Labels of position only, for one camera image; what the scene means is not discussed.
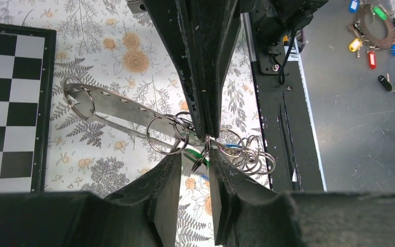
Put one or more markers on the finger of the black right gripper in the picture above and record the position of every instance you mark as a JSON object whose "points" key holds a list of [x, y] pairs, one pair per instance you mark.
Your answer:
{"points": [[171, 21], [218, 29]]}

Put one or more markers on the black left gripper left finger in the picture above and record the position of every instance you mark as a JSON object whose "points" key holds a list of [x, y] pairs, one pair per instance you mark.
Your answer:
{"points": [[143, 213]]}

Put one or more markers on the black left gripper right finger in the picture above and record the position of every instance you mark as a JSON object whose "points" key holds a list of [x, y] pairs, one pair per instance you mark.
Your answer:
{"points": [[245, 213]]}

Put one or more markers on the green tag key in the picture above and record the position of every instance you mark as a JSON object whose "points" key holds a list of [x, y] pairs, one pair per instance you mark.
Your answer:
{"points": [[194, 163]]}

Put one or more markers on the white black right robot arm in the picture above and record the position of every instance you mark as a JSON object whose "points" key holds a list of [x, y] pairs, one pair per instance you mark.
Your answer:
{"points": [[277, 18]]}

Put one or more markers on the floral table mat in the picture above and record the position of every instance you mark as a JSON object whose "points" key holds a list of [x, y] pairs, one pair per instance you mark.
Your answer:
{"points": [[106, 45]]}

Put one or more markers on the round spare key holder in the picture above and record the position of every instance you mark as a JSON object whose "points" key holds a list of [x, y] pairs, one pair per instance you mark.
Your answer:
{"points": [[373, 27]]}

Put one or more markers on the black white chessboard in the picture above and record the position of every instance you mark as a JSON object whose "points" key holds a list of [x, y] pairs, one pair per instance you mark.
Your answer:
{"points": [[26, 80]]}

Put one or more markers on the loose black tag key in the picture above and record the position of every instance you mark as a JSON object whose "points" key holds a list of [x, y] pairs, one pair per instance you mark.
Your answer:
{"points": [[385, 81]]}

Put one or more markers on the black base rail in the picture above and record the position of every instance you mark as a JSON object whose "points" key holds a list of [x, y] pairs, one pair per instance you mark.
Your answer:
{"points": [[284, 110]]}

